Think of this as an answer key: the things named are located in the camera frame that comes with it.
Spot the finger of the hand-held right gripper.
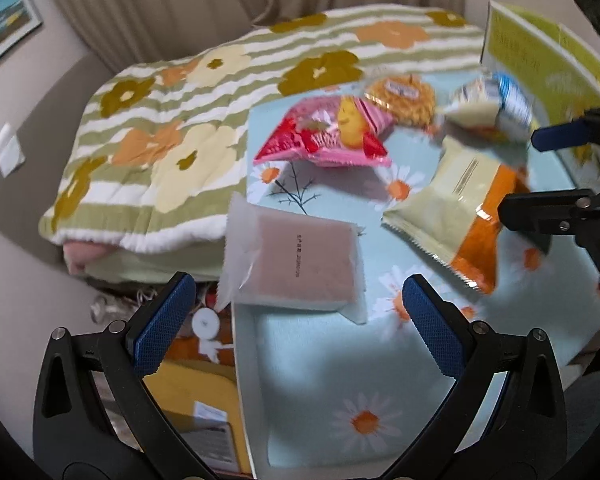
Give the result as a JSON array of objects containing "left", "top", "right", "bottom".
[
  {"left": 497, "top": 188, "right": 598, "bottom": 235},
  {"left": 531, "top": 106, "right": 600, "bottom": 153}
]

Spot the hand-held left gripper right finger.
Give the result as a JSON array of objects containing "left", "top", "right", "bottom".
[{"left": 380, "top": 274, "right": 568, "bottom": 480}]

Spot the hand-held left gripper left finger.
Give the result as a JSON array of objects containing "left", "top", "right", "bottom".
[{"left": 32, "top": 271, "right": 216, "bottom": 480}]

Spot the blue and white snack packet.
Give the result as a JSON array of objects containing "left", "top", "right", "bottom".
[{"left": 437, "top": 72, "right": 536, "bottom": 141}]

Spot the yellow-green cardboard box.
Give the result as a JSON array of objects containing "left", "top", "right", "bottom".
[{"left": 480, "top": 0, "right": 600, "bottom": 196}]

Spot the cream and orange snack packet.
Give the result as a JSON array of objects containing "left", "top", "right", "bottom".
[{"left": 381, "top": 135, "right": 551, "bottom": 295}]

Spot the white round object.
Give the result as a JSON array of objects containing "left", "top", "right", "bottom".
[{"left": 192, "top": 307, "right": 220, "bottom": 342}]

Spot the yellow box with white label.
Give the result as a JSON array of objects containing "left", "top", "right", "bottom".
[{"left": 145, "top": 360, "right": 246, "bottom": 476}]

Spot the pink bed sheet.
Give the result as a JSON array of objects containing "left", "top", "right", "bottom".
[{"left": 62, "top": 240, "right": 118, "bottom": 275}]

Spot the light blue daisy tablecloth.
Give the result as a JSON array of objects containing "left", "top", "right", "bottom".
[{"left": 230, "top": 67, "right": 600, "bottom": 476}]

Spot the translucent purple snack packet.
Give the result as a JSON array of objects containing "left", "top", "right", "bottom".
[{"left": 214, "top": 192, "right": 370, "bottom": 326}]

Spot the clear packet of golden pastry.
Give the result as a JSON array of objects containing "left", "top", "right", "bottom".
[{"left": 364, "top": 74, "right": 437, "bottom": 128}]

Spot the floral striped blanket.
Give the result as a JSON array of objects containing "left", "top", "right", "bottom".
[{"left": 39, "top": 4, "right": 486, "bottom": 253}]

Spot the pink snack packet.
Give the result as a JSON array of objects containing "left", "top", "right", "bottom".
[{"left": 253, "top": 95, "right": 395, "bottom": 168}]

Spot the beige curtain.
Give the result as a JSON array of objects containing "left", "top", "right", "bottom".
[{"left": 35, "top": 0, "right": 468, "bottom": 73}]

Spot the white cord bundle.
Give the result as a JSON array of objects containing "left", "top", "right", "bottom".
[{"left": 89, "top": 287, "right": 153, "bottom": 323}]

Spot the white paper wall note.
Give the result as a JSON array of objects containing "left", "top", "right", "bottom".
[{"left": 0, "top": 122, "right": 26, "bottom": 177}]

